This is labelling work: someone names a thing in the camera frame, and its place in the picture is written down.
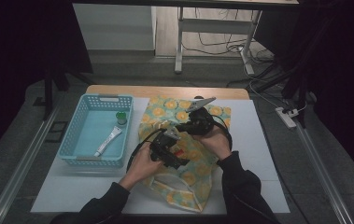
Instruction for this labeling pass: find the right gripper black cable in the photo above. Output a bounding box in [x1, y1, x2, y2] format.
[210, 114, 234, 153]

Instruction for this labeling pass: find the black floor bracket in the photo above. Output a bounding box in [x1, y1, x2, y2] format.
[45, 120, 69, 144]

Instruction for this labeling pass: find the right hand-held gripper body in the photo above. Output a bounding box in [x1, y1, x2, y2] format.
[185, 96, 217, 136]

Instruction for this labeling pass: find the white tube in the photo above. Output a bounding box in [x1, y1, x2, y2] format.
[93, 125, 123, 158]

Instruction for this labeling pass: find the black floor cable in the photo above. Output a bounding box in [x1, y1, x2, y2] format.
[181, 8, 275, 64]

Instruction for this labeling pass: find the aluminium rail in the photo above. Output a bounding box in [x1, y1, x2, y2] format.
[292, 119, 354, 224]
[0, 102, 64, 224]

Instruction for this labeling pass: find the person's right hand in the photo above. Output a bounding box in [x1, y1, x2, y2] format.
[192, 125, 233, 161]

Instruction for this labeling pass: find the fruit print fabric bag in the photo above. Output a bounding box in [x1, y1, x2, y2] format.
[137, 95, 233, 213]

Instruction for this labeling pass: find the person's left hand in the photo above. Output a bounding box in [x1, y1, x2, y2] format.
[118, 143, 167, 192]

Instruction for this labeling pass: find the white metal desk frame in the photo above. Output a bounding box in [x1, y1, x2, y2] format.
[174, 6, 263, 76]

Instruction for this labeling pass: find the dark curtain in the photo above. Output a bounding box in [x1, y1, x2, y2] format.
[0, 0, 94, 169]
[299, 0, 354, 188]

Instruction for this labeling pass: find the small jar with green cap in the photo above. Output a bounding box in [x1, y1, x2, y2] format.
[115, 111, 128, 126]

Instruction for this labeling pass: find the black metal stand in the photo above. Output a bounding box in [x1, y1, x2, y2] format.
[42, 60, 95, 121]
[252, 27, 325, 129]

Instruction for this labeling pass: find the white table mat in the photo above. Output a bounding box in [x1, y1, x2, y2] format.
[30, 96, 290, 216]

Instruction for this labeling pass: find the white floor cable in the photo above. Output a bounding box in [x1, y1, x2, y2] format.
[243, 60, 308, 114]

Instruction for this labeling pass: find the light blue plastic basket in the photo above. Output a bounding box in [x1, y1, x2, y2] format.
[56, 93, 135, 169]

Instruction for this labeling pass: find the white power strip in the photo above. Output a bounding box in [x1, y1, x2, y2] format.
[275, 106, 299, 129]

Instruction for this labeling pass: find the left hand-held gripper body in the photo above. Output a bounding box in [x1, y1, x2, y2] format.
[149, 126, 182, 163]

